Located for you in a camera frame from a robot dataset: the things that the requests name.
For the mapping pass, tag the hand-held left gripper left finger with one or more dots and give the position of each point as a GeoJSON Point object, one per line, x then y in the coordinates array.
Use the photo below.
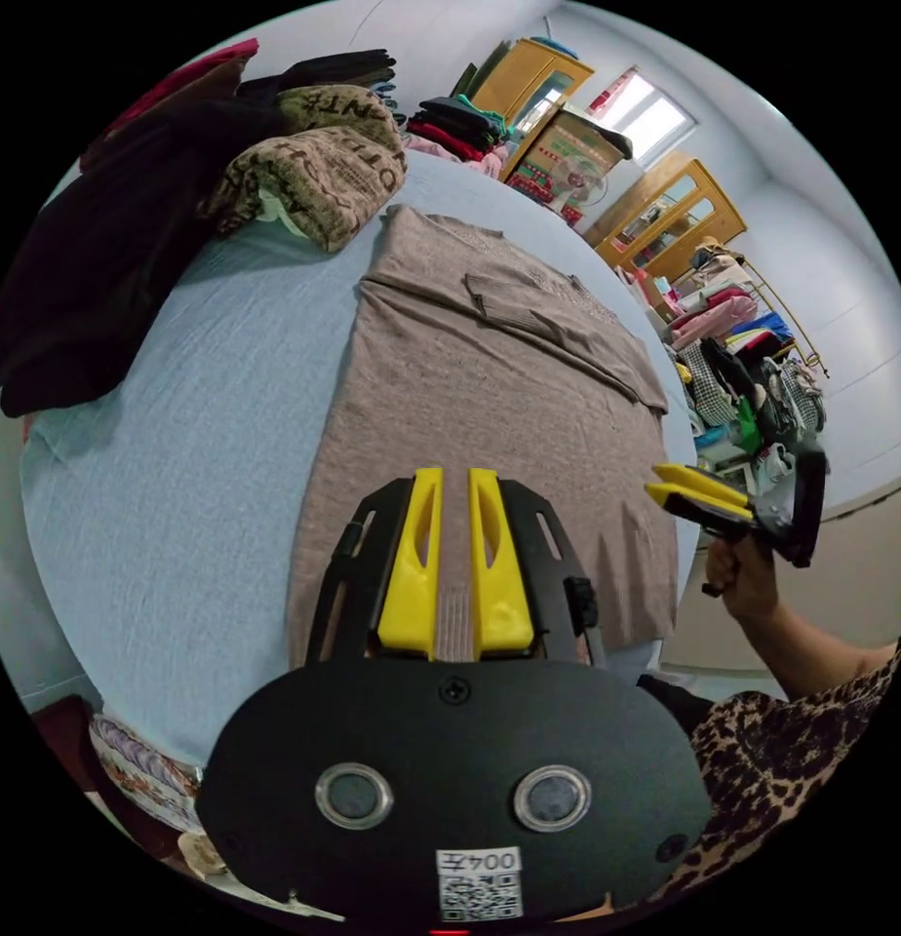
{"type": "Point", "coordinates": [412, 578]}

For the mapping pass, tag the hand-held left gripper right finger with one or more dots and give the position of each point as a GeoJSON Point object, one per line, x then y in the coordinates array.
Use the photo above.
{"type": "Point", "coordinates": [503, 585]}

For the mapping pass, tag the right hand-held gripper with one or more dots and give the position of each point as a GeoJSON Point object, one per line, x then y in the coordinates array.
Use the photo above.
{"type": "Point", "coordinates": [774, 521]}

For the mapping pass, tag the person's right forearm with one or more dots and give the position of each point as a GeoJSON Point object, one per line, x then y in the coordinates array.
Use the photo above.
{"type": "Point", "coordinates": [823, 654]}

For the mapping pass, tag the gray long sleeve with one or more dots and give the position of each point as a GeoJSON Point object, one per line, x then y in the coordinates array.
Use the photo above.
{"type": "Point", "coordinates": [458, 380]}

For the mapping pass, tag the person's right hand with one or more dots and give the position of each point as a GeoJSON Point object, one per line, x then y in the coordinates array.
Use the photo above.
{"type": "Point", "coordinates": [747, 581]}

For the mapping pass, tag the clothes rack with garments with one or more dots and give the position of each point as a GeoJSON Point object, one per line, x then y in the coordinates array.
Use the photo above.
{"type": "Point", "coordinates": [714, 311]}

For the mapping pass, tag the yellow wooden cupboard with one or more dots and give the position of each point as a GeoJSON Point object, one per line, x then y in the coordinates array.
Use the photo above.
{"type": "Point", "coordinates": [673, 212]}
{"type": "Point", "coordinates": [531, 77]}

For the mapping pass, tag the white fan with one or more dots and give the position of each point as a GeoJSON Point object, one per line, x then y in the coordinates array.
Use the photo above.
{"type": "Point", "coordinates": [583, 183]}

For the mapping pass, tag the printed carton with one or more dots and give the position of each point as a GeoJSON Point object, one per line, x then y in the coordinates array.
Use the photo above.
{"type": "Point", "coordinates": [567, 150]}

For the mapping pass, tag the window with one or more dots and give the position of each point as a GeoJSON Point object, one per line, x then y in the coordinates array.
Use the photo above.
{"type": "Point", "coordinates": [648, 110]}

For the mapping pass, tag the small folded pile of clothes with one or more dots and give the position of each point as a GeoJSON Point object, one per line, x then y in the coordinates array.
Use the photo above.
{"type": "Point", "coordinates": [454, 124]}

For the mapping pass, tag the large dark pile of clothes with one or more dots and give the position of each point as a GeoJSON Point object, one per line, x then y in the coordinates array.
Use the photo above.
{"type": "Point", "coordinates": [114, 256]}

